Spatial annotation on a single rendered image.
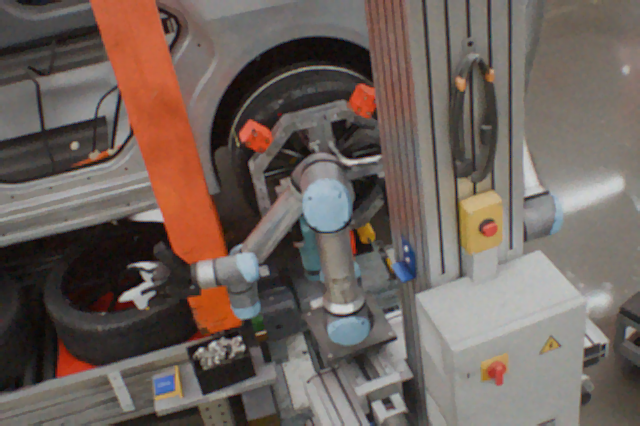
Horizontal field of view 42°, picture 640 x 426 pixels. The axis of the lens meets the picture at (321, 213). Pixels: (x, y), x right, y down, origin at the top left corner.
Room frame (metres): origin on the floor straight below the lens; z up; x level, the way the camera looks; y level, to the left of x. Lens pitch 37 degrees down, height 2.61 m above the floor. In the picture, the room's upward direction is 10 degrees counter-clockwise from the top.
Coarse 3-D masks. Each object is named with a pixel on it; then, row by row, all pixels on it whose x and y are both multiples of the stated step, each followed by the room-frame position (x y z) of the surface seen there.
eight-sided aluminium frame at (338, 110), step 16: (304, 112) 2.56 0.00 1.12; (320, 112) 2.53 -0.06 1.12; (336, 112) 2.53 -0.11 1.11; (352, 112) 2.53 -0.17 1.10; (288, 128) 2.50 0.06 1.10; (368, 128) 2.54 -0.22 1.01; (272, 144) 2.50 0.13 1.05; (256, 160) 2.51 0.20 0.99; (256, 176) 2.48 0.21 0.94; (256, 192) 2.49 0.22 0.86; (368, 208) 2.54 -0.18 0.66; (352, 224) 2.54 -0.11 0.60
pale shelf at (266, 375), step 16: (256, 352) 2.09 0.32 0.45; (256, 368) 2.02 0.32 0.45; (272, 368) 2.01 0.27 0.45; (192, 384) 2.00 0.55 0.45; (240, 384) 1.96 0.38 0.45; (256, 384) 1.95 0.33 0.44; (160, 400) 1.95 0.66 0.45; (176, 400) 1.94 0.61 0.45; (192, 400) 1.93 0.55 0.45; (208, 400) 1.93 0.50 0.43
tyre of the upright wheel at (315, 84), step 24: (288, 72) 2.76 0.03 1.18; (312, 72) 2.73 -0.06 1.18; (336, 72) 2.74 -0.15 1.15; (264, 96) 2.68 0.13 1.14; (288, 96) 2.60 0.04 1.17; (312, 96) 2.60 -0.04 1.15; (336, 96) 2.61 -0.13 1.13; (240, 120) 2.69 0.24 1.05; (264, 120) 2.58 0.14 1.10; (240, 144) 2.58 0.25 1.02; (240, 168) 2.56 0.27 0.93; (240, 192) 2.57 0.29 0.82
